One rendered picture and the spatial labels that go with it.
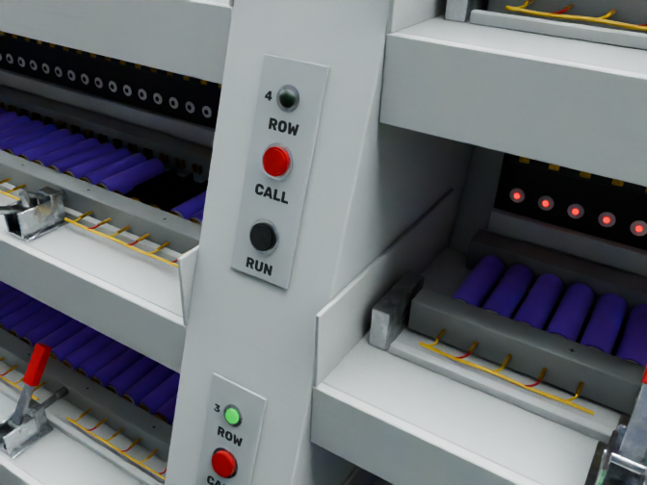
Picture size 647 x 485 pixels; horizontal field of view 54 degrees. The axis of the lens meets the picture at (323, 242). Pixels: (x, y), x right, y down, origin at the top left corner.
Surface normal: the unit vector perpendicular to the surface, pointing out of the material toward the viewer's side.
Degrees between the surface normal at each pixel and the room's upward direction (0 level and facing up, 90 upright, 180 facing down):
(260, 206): 90
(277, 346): 90
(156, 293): 17
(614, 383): 107
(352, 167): 90
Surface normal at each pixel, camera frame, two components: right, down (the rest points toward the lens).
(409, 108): -0.53, 0.41
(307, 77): -0.50, 0.14
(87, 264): 0.04, -0.86
